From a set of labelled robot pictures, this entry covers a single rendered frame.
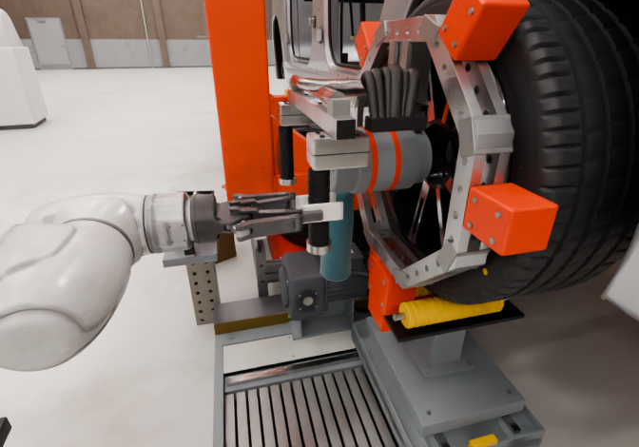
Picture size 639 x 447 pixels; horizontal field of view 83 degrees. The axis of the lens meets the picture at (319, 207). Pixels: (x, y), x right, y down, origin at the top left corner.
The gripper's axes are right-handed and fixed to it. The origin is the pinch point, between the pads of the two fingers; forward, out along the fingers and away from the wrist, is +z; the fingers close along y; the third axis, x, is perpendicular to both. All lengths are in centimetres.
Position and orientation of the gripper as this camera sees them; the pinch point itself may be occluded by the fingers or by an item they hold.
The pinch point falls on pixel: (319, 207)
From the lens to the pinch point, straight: 59.9
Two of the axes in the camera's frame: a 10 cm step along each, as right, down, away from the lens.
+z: 9.7, -1.0, 2.2
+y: 2.4, 4.0, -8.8
